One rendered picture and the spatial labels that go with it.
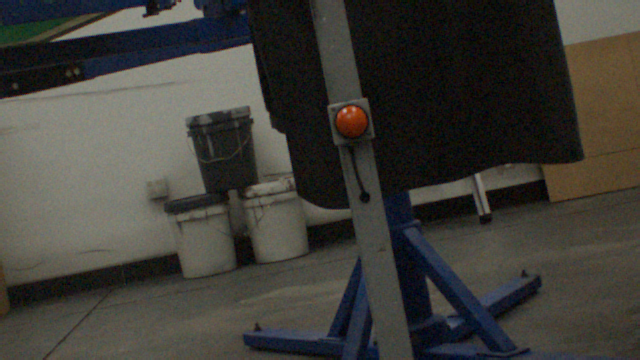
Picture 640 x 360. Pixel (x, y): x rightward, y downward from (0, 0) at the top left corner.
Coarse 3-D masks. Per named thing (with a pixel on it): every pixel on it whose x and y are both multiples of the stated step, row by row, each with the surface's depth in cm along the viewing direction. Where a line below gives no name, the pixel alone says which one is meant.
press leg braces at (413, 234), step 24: (408, 240) 320; (360, 264) 341; (432, 264) 314; (360, 288) 314; (456, 288) 309; (336, 312) 356; (360, 312) 309; (456, 312) 361; (480, 312) 305; (336, 336) 358; (360, 336) 304; (480, 336) 303; (504, 336) 300
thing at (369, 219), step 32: (320, 0) 163; (320, 32) 163; (352, 64) 163; (352, 96) 164; (352, 192) 164; (384, 224) 164; (384, 256) 165; (384, 288) 165; (384, 320) 165; (384, 352) 165
